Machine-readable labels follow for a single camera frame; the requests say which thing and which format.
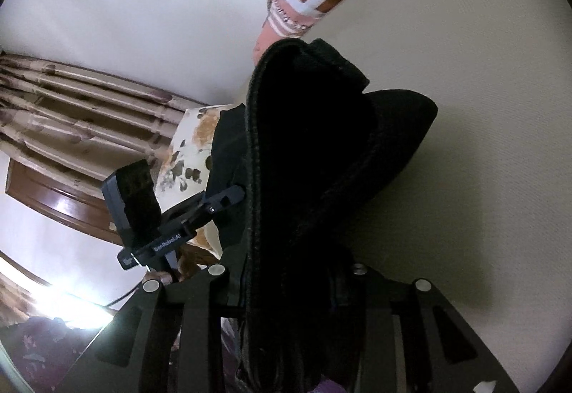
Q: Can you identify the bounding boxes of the beige waffle bed cover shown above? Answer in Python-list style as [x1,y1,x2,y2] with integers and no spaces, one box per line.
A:
[295,0,572,393]

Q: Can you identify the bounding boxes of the pink striped garment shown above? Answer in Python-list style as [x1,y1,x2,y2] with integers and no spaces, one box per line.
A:
[254,0,322,68]

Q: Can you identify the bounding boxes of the wooden door frame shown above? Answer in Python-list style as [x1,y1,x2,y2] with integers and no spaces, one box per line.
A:
[5,158,123,247]

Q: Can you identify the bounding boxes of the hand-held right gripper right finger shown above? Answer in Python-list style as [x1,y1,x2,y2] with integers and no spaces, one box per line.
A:
[333,263,521,393]

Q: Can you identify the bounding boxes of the black cable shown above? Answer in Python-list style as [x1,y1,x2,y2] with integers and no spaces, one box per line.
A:
[104,286,144,310]

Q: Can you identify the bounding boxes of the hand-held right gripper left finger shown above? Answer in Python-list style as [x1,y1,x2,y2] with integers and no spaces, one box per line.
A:
[60,259,244,393]

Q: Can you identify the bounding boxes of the white floral pillow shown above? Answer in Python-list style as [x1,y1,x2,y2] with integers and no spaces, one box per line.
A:
[157,105,224,253]

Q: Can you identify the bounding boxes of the black pants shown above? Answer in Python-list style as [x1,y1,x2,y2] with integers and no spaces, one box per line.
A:
[208,38,439,393]

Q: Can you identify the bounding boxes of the beige patterned curtain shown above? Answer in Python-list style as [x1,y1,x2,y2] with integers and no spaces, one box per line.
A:
[0,51,213,173]

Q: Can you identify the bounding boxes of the person's left hand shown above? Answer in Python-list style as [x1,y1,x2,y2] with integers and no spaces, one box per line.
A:
[149,248,211,284]

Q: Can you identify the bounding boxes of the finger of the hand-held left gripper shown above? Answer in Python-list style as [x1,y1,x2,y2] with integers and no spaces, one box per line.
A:
[201,184,246,217]

